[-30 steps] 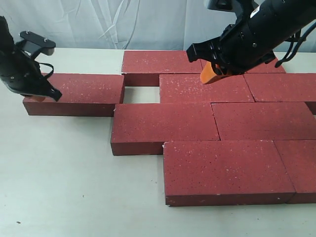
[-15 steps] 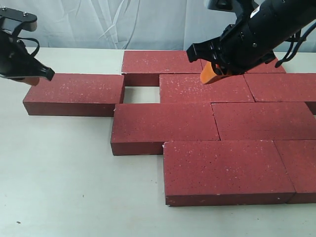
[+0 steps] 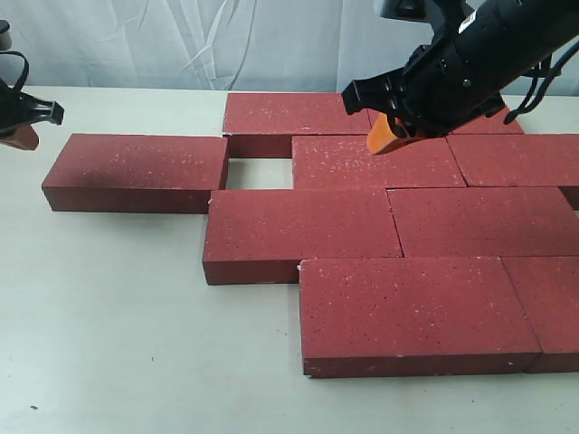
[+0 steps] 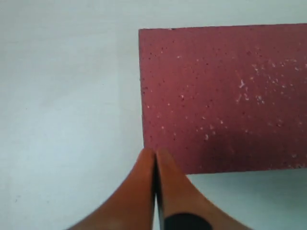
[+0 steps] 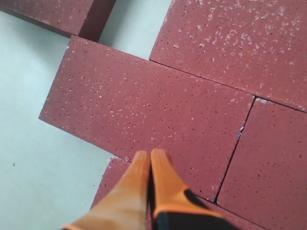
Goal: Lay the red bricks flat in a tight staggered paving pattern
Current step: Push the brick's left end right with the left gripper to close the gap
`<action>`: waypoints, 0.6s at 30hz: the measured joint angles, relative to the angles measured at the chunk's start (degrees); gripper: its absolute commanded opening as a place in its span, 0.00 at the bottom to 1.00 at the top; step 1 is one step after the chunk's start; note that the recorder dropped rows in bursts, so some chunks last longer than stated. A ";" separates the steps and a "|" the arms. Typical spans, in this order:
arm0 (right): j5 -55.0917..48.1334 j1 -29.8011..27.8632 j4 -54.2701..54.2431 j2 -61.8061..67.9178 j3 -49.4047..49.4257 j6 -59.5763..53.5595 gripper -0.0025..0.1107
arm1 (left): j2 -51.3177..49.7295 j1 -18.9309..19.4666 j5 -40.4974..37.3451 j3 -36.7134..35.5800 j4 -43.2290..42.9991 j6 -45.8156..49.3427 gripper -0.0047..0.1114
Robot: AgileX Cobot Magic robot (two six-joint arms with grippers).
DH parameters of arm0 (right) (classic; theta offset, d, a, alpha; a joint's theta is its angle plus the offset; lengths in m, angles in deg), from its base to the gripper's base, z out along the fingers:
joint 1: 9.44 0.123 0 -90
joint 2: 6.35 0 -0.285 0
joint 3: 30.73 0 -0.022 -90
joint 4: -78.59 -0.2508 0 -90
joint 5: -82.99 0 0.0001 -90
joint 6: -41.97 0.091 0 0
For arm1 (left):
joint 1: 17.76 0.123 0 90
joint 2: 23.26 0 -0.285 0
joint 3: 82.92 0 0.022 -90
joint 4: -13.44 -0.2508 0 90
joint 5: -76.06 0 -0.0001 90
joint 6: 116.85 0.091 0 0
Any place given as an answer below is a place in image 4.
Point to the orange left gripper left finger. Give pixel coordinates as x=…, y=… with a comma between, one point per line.
x=131, y=206

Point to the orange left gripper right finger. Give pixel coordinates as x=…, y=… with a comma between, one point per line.
x=182, y=206

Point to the red brick back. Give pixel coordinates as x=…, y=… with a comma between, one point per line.
x=226, y=98

